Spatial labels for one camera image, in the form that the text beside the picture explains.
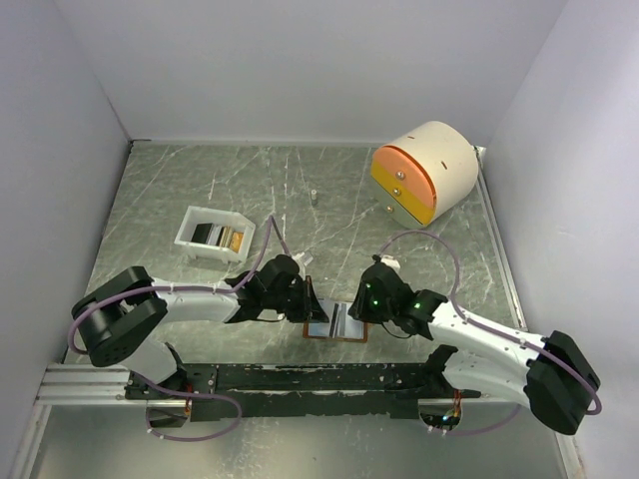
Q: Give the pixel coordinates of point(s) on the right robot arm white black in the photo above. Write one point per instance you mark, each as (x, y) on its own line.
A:
(549, 375)

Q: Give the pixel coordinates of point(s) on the white card tray box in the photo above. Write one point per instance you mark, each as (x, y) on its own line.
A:
(198, 215)

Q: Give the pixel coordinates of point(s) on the brown leather card holder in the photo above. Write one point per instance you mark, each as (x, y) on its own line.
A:
(356, 330)

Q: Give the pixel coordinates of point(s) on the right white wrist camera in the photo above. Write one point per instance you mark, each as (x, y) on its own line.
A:
(388, 260)

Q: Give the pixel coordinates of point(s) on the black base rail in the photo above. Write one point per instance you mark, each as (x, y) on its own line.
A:
(392, 389)

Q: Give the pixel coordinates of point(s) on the stack of cards in tray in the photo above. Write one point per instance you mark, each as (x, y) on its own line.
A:
(217, 235)

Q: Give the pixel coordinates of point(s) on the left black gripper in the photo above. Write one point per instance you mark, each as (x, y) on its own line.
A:
(311, 308)

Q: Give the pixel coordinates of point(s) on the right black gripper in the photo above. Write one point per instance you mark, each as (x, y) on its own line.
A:
(359, 309)

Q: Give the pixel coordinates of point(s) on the cream round drawer cabinet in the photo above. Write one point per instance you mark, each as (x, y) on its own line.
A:
(421, 175)

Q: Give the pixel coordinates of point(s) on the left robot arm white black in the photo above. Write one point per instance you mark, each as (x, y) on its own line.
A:
(116, 321)

